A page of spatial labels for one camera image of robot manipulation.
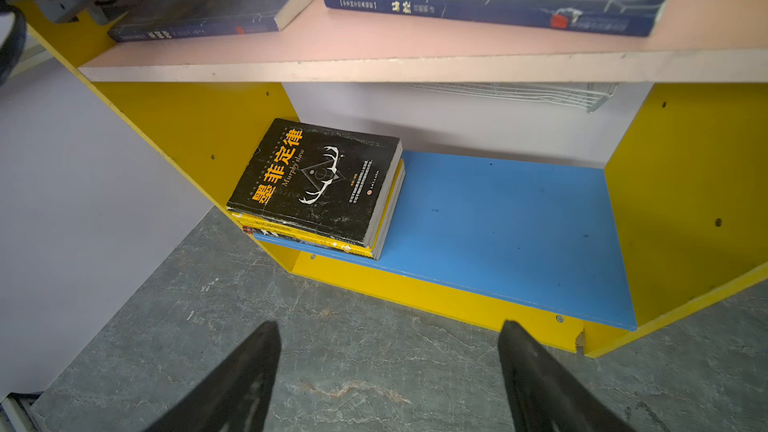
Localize white wire rack basket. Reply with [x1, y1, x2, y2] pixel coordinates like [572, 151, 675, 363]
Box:
[407, 82, 618, 113]

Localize yellow cartoon boy book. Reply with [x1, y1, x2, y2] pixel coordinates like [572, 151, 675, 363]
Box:
[230, 158, 407, 256]

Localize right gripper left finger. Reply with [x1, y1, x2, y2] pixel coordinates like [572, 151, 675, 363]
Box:
[148, 321, 281, 431]

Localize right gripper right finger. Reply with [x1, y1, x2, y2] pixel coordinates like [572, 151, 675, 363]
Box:
[498, 321, 632, 431]

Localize yellow bookshelf pink blue shelves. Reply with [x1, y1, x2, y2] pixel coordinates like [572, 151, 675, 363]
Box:
[14, 0, 767, 357]

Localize black yellow title book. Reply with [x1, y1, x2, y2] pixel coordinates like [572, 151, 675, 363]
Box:
[226, 119, 403, 258]

